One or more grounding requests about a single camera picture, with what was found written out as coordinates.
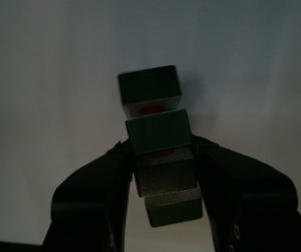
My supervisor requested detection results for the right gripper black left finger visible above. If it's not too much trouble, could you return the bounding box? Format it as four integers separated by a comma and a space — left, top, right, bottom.
38, 139, 136, 252

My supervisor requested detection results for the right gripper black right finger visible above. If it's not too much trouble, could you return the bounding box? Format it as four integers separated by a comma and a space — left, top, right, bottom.
189, 134, 301, 252

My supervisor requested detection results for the green sushi roll piece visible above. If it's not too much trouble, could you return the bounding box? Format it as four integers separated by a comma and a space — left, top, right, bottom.
142, 187, 204, 228
124, 108, 193, 156
116, 64, 183, 119
132, 147, 200, 198

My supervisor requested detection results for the white cutting board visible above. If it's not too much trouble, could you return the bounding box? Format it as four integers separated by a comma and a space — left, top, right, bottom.
0, 0, 301, 252

